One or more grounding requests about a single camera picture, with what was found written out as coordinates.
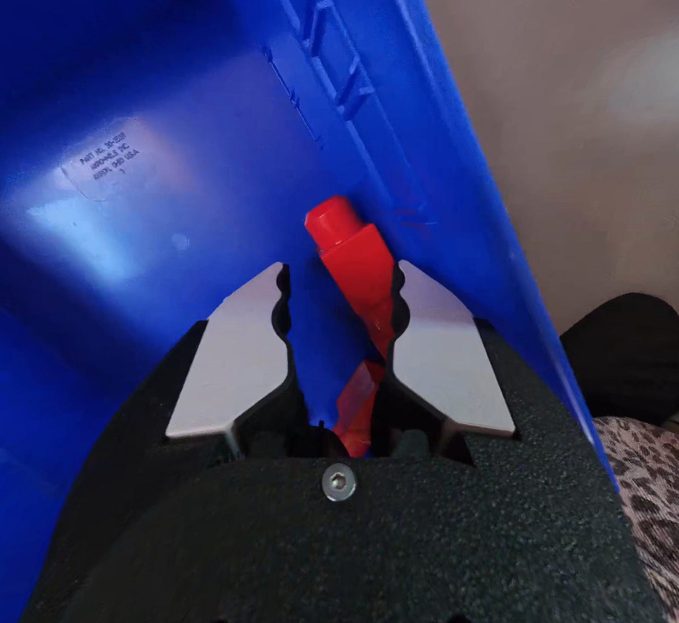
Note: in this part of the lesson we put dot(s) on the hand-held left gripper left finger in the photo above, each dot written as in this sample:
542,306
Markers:
233,363

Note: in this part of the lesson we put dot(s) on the person's black pants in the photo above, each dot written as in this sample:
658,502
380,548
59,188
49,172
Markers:
626,358

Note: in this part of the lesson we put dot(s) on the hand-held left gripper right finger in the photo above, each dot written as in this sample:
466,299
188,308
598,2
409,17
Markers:
445,363

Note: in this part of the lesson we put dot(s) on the red mega block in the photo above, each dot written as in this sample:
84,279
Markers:
355,411
360,273

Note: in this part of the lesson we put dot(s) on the large blue plastic bin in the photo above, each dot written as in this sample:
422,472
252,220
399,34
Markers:
159,76

